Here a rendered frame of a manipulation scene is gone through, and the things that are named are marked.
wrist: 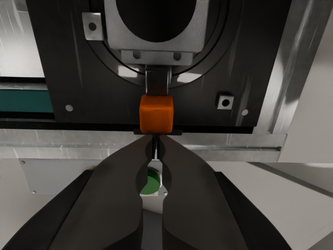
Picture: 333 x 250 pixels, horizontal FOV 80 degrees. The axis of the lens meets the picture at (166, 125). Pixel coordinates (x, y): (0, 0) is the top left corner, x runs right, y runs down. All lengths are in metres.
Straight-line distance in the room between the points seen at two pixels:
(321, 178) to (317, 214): 1.41
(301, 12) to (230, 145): 0.16
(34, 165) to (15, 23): 0.18
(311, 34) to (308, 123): 0.22
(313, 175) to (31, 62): 1.94
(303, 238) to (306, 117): 0.38
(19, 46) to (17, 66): 0.03
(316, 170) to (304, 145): 1.50
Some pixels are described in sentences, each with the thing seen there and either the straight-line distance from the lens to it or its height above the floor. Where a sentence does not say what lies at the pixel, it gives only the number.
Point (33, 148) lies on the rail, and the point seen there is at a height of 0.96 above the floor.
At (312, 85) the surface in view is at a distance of 0.42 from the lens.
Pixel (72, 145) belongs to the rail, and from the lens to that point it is 0.30.
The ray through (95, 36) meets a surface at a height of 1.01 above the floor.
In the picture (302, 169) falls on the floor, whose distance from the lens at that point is 1.90.
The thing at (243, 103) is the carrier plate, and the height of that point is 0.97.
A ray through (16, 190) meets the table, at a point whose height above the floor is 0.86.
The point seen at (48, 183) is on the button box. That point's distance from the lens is 0.35.
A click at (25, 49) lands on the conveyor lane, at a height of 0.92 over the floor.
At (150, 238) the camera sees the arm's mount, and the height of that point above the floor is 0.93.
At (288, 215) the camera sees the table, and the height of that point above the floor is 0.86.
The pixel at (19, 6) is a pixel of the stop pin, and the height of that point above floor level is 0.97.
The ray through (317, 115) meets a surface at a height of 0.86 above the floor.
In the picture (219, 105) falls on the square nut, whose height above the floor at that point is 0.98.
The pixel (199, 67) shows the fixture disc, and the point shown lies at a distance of 0.20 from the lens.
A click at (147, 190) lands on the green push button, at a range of 0.30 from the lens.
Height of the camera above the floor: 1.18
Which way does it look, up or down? 62 degrees down
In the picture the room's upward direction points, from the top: 178 degrees clockwise
